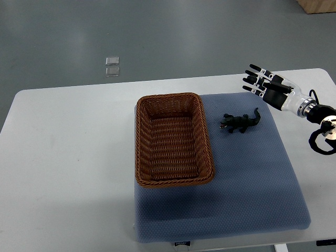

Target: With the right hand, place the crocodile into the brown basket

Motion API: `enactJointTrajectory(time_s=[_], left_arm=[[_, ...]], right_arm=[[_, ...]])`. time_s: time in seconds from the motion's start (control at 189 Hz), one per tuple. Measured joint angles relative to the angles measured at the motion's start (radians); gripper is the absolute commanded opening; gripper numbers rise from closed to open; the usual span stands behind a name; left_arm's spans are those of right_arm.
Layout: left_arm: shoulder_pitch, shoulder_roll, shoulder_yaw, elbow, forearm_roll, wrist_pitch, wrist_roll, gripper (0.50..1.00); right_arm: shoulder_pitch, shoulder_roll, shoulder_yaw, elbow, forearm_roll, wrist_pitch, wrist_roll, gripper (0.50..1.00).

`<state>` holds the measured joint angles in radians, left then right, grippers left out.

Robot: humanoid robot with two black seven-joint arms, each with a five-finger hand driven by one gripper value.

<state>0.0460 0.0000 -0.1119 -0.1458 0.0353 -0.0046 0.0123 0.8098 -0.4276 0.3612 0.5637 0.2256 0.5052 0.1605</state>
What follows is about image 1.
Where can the blue mesh cushion mat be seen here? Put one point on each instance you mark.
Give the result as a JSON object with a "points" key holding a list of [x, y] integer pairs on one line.
{"points": [[254, 190]]}

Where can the brown wicker basket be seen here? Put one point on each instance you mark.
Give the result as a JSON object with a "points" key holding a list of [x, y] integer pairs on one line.
{"points": [[172, 146]]}

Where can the black table control panel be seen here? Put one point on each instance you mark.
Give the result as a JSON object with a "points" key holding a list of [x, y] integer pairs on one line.
{"points": [[326, 242]]}

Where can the wooden box corner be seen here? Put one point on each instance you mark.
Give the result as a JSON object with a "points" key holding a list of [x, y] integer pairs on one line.
{"points": [[317, 6]]}

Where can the dark toy crocodile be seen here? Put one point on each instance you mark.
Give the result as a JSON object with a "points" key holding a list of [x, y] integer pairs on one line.
{"points": [[239, 122]]}

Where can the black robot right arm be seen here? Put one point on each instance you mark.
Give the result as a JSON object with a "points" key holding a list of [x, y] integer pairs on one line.
{"points": [[319, 114]]}

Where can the black mat label tag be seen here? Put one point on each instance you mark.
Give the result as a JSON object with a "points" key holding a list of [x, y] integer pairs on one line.
{"points": [[182, 243]]}

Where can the upper metal floor plate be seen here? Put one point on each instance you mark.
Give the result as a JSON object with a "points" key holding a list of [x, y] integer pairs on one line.
{"points": [[112, 60]]}

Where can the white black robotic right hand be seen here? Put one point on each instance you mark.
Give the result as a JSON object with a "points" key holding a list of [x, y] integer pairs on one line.
{"points": [[277, 91]]}

